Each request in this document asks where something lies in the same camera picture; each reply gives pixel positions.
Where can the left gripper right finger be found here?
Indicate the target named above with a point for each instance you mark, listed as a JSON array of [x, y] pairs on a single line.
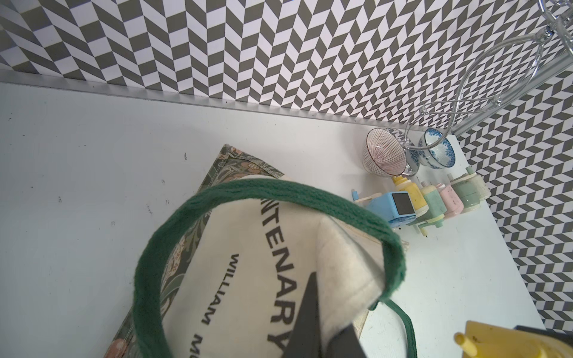
[[345, 345]]

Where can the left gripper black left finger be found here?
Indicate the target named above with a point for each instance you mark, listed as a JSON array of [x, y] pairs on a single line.
[[305, 339]]

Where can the cream tote bag green handles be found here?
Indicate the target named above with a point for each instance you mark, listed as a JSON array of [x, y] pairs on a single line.
[[225, 275]]

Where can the blue pencil sharpener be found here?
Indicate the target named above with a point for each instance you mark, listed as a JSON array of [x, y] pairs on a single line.
[[396, 208]]

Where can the pink pencil sharpener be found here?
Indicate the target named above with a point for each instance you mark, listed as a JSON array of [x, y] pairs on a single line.
[[451, 200]]

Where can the pink ceramic bowl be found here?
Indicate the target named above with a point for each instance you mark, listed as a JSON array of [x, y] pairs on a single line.
[[383, 154]]

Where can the blue white ceramic bowl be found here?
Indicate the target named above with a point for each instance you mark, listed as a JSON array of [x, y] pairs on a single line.
[[441, 156]]

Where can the clear glass mug tree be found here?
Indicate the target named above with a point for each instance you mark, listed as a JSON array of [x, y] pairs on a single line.
[[494, 80]]

